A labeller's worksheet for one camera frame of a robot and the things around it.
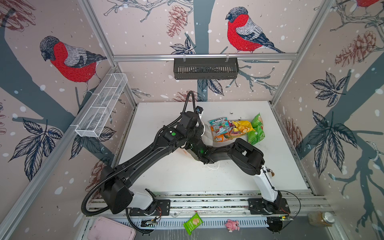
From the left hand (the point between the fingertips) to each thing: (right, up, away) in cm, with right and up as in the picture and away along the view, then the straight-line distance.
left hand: (199, 124), depth 76 cm
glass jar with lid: (+52, -41, -12) cm, 67 cm away
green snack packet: (+37, -7, +16) cm, 41 cm away
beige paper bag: (+5, -10, +11) cm, 16 cm away
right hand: (-10, -10, +21) cm, 25 cm away
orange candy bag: (+13, -11, +20) cm, 26 cm away
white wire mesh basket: (-53, +1, -5) cm, 53 cm away
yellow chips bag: (+29, -3, +18) cm, 34 cm away
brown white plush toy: (+40, -29, +7) cm, 50 cm away
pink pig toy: (+14, -46, -9) cm, 49 cm away
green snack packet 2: (-4, -47, -7) cm, 47 cm away
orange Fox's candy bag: (+22, -8, +24) cm, 34 cm away
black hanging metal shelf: (+5, +37, +29) cm, 48 cm away
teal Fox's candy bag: (+15, -2, +25) cm, 29 cm away
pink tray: (-44, -48, -8) cm, 66 cm away
